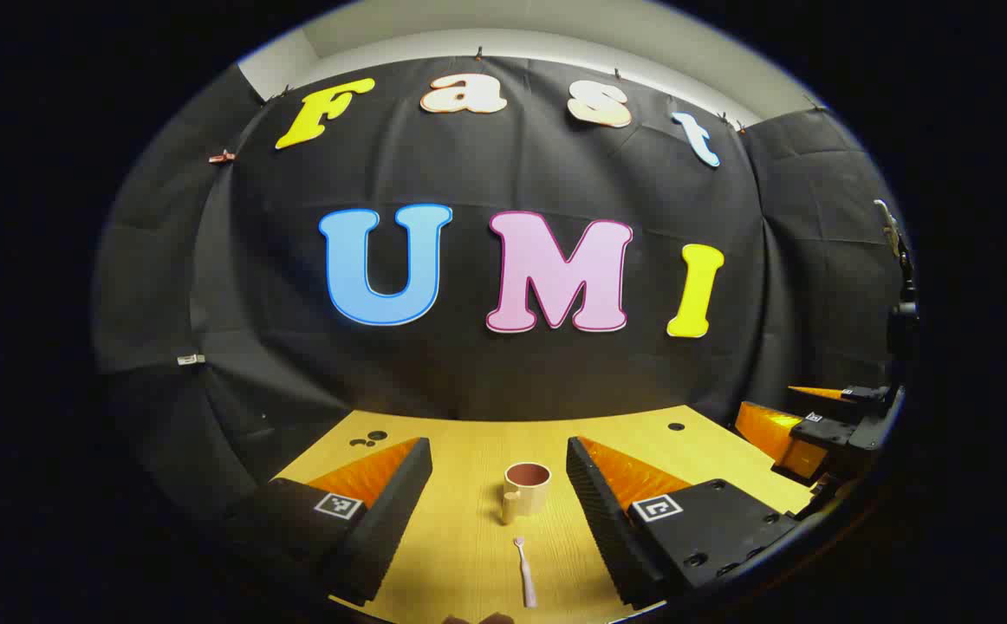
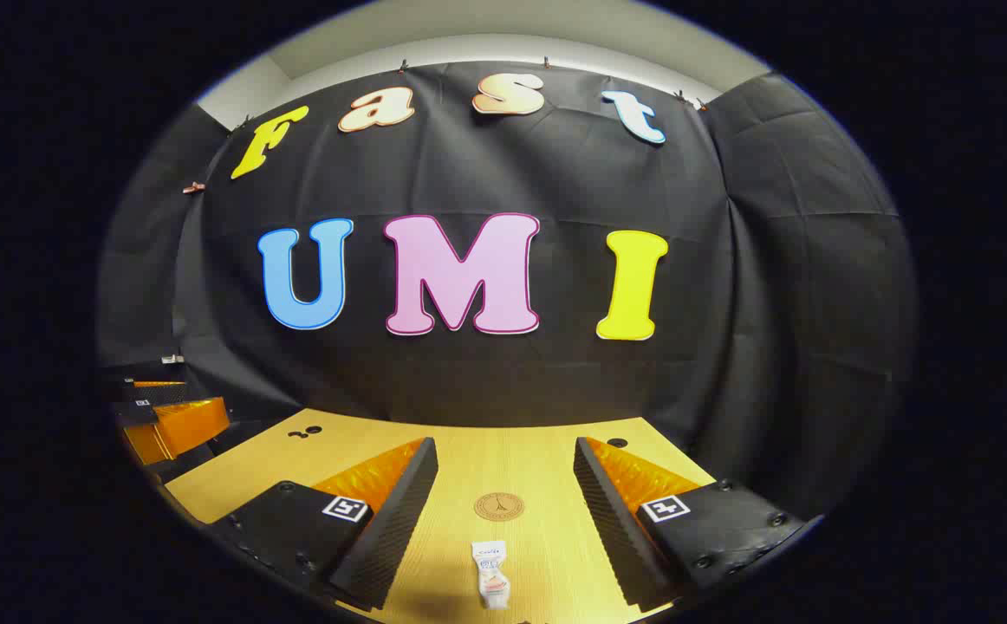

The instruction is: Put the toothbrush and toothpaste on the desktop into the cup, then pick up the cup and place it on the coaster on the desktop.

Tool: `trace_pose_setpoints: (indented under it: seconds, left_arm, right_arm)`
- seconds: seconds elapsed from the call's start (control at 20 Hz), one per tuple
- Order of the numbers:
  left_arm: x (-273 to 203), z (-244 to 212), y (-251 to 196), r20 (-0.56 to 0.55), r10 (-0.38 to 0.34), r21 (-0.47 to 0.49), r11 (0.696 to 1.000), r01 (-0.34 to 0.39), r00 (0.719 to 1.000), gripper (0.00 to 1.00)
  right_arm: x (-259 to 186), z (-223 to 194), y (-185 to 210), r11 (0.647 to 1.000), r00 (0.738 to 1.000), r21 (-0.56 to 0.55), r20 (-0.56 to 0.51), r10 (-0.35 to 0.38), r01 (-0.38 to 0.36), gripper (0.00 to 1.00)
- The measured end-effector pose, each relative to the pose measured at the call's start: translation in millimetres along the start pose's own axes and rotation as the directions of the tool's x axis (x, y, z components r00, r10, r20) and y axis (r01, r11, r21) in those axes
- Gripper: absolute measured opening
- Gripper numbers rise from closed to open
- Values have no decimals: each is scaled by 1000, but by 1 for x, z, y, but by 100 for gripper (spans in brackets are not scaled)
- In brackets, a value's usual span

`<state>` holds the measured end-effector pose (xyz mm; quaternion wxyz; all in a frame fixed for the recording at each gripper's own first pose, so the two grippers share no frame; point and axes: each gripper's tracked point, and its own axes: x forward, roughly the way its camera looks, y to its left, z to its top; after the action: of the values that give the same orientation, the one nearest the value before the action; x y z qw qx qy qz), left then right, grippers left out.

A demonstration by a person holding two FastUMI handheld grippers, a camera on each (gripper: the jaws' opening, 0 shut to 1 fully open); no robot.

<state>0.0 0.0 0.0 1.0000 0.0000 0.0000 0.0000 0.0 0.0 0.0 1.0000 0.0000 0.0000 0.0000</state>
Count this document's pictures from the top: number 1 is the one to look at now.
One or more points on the black backdrop cloth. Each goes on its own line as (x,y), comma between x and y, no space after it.
(469,373)

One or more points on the red cloth clip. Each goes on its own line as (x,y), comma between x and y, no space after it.
(222,157)

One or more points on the pink toothbrush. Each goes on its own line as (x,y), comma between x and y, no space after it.
(527,581)

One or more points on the wooden desktop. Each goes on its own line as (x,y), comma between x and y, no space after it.
(469,485)

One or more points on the white cloth clip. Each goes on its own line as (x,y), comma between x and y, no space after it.
(191,359)

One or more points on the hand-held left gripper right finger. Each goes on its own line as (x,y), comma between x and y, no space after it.
(600,511)

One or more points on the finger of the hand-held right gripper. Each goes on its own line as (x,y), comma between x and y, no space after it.
(863,394)
(828,433)

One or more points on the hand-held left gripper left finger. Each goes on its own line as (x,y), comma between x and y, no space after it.
(395,503)

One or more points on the beige cup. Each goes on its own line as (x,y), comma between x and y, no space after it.
(528,498)

